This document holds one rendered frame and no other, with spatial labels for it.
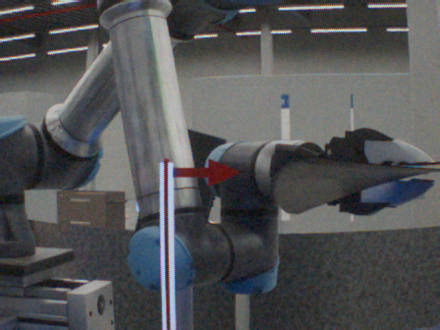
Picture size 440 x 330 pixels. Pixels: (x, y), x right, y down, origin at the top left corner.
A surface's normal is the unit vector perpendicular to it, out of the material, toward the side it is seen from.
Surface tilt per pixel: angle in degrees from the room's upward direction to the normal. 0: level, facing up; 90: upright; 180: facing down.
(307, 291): 90
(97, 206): 90
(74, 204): 90
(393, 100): 90
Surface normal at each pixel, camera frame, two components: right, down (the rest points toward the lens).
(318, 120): -0.37, 0.01
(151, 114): 0.00, -0.17
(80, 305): -0.17, 0.01
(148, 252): -0.67, 0.01
